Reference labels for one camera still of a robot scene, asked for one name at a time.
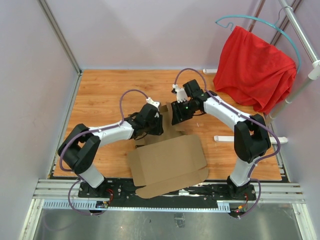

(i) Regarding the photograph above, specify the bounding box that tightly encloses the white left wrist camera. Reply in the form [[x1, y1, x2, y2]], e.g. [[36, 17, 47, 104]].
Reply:
[[146, 97, 161, 109]]

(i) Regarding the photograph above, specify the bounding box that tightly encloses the red cloth on hanger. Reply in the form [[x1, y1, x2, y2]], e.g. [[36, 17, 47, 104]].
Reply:
[[213, 26, 296, 115]]

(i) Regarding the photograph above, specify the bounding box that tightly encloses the brown cardboard box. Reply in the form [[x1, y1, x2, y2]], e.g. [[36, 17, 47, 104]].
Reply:
[[127, 103, 210, 199]]

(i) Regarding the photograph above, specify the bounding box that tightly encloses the teal clothes hanger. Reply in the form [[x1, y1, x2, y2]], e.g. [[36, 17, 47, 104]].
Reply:
[[214, 6, 302, 75]]

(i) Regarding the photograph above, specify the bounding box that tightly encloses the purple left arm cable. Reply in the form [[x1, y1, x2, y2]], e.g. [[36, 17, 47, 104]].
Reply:
[[59, 89, 151, 231]]

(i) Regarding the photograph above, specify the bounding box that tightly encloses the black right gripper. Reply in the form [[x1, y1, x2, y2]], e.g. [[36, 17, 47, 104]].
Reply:
[[171, 99, 198, 126]]

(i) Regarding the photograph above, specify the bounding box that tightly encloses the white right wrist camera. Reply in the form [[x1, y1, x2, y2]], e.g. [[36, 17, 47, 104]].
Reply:
[[171, 84, 188, 103]]

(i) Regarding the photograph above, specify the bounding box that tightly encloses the silver garment rack pole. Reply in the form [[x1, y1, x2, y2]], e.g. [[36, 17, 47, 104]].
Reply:
[[266, 0, 320, 123]]

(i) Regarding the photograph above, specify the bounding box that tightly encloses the white garment rack base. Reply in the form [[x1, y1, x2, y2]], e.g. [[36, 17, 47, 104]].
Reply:
[[213, 135, 288, 145]]

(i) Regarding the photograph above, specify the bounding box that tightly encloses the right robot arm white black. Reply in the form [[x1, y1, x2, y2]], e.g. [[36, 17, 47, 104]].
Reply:
[[171, 79, 271, 200]]

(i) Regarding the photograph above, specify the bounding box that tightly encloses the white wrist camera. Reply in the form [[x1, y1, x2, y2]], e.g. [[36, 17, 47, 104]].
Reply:
[[171, 84, 188, 103], [146, 97, 161, 109]]

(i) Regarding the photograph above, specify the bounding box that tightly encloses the grey slotted cable duct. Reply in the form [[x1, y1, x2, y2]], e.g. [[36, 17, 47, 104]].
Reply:
[[43, 197, 231, 213]]

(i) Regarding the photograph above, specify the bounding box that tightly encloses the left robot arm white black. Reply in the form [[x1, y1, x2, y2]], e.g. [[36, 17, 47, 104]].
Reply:
[[57, 99, 164, 198]]

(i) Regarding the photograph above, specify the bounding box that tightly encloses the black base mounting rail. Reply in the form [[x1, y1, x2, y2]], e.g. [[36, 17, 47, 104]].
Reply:
[[77, 178, 258, 201]]

